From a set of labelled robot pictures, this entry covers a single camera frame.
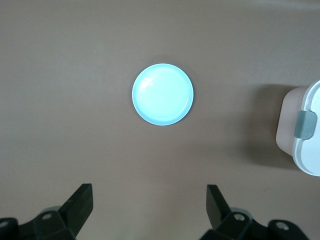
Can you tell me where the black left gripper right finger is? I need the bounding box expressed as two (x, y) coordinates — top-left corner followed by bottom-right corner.
(201, 184), (269, 240)

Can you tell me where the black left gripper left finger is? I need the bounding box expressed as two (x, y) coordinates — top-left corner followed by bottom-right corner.
(18, 183), (95, 240)

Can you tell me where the white lidded storage box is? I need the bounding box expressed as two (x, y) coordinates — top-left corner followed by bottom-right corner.
(275, 79), (320, 178)

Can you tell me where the grey box latch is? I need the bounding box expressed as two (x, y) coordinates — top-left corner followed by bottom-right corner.
(293, 110), (316, 139)

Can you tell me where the light blue round plate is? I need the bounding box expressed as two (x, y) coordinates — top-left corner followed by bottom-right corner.
(131, 63), (195, 127)

